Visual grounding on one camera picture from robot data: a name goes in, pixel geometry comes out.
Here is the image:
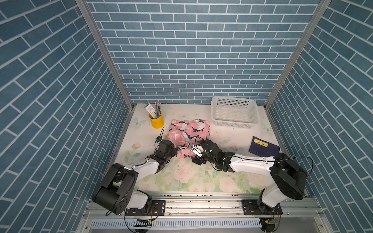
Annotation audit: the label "pink shark print shorts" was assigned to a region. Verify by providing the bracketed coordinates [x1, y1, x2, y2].
[167, 119, 211, 158]

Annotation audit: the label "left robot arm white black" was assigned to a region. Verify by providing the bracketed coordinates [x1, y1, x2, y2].
[92, 140, 177, 215]

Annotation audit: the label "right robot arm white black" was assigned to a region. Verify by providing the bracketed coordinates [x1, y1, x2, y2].
[187, 140, 309, 208]

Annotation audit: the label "yellow pen cup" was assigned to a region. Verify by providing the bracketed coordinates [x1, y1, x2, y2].
[149, 113, 164, 129]

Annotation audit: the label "floral table mat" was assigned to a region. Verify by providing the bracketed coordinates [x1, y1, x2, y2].
[116, 104, 278, 194]

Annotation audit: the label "white plastic mesh basket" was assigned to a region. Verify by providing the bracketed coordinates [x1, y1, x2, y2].
[211, 97, 261, 129]

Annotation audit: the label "pens in cup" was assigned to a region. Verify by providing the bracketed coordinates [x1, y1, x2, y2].
[155, 102, 161, 118]

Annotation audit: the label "white paper card in cup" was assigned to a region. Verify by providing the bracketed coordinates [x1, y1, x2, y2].
[145, 103, 157, 119]

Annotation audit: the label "dark blue booklet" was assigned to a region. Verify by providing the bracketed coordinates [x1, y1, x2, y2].
[249, 136, 280, 157]

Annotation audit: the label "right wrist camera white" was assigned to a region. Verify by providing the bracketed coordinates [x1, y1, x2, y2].
[187, 144, 204, 157]

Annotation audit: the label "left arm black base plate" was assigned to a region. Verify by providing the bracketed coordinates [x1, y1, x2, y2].
[125, 200, 166, 216]

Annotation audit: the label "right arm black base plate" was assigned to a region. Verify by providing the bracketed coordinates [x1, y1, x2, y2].
[242, 199, 283, 216]

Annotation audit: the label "white slotted cable duct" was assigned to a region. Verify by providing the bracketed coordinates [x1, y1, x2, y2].
[91, 218, 261, 231]

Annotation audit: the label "aluminium mounting rail frame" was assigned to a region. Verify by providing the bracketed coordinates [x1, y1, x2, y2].
[77, 191, 332, 233]

